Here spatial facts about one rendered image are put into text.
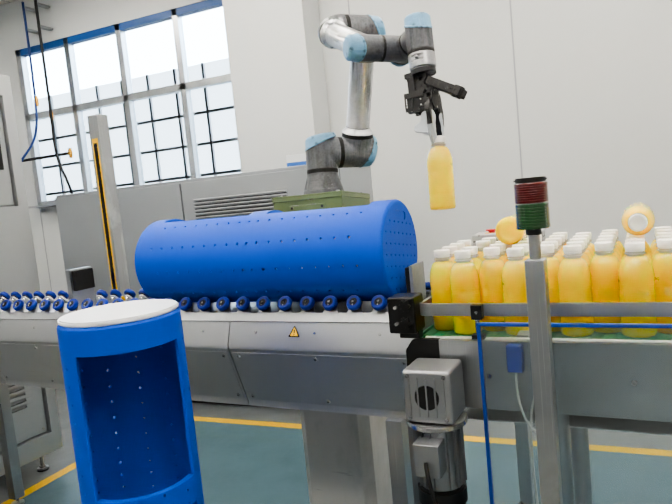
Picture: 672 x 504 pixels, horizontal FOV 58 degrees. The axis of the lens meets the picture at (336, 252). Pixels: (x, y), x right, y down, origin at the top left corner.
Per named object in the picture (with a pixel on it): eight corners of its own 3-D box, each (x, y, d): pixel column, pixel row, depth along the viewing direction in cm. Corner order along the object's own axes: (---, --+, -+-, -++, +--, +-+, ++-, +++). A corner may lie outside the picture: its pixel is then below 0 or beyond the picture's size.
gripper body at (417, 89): (416, 119, 174) (412, 77, 174) (445, 112, 170) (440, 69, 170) (405, 115, 168) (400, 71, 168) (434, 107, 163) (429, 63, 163)
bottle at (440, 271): (464, 330, 150) (458, 255, 149) (435, 332, 151) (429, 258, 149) (459, 324, 157) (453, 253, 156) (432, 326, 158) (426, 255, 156)
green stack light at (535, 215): (519, 227, 123) (517, 203, 122) (552, 225, 120) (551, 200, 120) (513, 230, 117) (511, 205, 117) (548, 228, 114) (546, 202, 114)
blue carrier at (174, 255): (192, 300, 222) (190, 222, 223) (420, 297, 182) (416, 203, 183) (134, 305, 197) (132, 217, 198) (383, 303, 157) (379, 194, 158)
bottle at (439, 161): (425, 210, 166) (421, 142, 166) (436, 210, 172) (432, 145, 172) (449, 208, 162) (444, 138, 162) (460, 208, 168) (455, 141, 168)
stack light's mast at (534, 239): (521, 257, 123) (516, 178, 122) (554, 256, 121) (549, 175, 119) (516, 261, 118) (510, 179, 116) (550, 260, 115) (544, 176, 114)
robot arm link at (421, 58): (439, 54, 170) (427, 47, 163) (440, 70, 170) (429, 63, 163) (414, 61, 174) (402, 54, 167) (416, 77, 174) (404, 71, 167)
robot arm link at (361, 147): (331, 163, 235) (338, 12, 213) (367, 162, 239) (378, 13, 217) (340, 172, 224) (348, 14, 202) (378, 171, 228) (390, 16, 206)
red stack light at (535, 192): (517, 203, 122) (516, 183, 122) (551, 200, 120) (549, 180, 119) (511, 205, 117) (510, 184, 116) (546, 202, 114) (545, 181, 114)
